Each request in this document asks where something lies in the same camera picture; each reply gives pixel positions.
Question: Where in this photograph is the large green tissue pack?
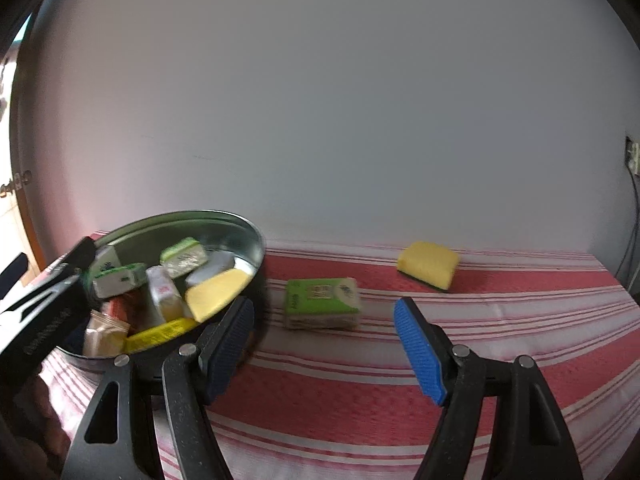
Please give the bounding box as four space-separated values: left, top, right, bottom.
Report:
92 262 148 299

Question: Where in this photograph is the yellow snack packet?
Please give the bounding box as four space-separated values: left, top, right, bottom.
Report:
122 318 198 354

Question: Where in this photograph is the small green tissue pack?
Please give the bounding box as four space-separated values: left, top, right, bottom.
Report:
160 236 208 278

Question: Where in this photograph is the yellow sponge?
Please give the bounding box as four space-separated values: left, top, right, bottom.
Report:
184 269 252 323
397 242 460 290

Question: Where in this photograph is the beige snack packet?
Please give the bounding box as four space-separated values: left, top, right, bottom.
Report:
82 310 130 358

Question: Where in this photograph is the red snack packet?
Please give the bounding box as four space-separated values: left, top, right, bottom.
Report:
101 294 144 333

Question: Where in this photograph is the brown wooden door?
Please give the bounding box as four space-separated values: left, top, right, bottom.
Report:
9 11 46 275

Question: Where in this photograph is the white pink small packet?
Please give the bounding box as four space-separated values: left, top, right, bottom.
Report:
145 266 184 322

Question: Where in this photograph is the round metal tin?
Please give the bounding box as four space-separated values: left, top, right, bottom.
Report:
56 210 270 394

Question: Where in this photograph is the red white striped cloth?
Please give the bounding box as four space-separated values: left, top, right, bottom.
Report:
39 231 640 480

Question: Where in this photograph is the metal door handle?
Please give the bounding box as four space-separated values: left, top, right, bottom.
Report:
0 170 32 198

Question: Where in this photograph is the black cable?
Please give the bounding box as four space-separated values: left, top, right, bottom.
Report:
613 164 640 281

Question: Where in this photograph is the wall power socket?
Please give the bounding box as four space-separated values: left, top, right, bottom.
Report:
625 136 640 177

